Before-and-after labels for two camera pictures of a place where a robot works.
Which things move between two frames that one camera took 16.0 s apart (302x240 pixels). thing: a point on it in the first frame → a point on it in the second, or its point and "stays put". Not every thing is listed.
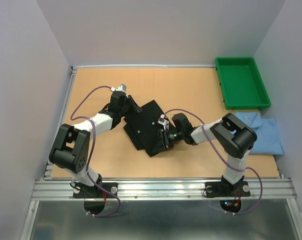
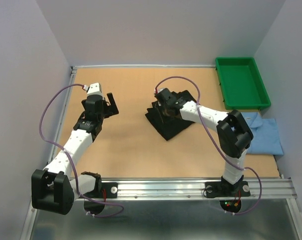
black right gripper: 164,139 → 160,105
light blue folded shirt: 268,142 stays put
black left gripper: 135,108 → 112,109
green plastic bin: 242,84 stays put
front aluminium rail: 165,190 stays put
